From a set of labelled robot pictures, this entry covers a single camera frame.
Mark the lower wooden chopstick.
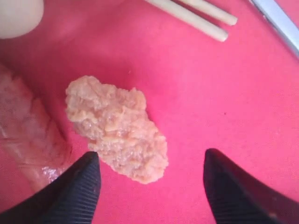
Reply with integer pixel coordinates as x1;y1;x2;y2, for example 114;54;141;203
146;0;228;42

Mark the brown egg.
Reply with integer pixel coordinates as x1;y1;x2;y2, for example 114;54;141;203
0;0;44;39

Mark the red scalloped cloth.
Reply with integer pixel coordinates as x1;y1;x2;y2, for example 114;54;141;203
0;0;299;224

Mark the wooden chopstick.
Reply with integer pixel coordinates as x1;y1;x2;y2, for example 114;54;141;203
180;0;238;26
146;0;228;42

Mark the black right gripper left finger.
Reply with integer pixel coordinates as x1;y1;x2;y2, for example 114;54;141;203
0;152;101;224

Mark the red sausage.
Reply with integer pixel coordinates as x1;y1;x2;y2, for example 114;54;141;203
0;65;72;193

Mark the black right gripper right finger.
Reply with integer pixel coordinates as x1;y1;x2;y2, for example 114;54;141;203
203;148;299;224

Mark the fried chicken nugget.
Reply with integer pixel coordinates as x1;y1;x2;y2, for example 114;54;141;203
65;76;169;184

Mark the upper wooden chopstick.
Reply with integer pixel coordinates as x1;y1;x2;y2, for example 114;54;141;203
180;0;238;26

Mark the silver table knife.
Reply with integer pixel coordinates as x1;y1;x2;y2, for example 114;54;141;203
250;0;299;58

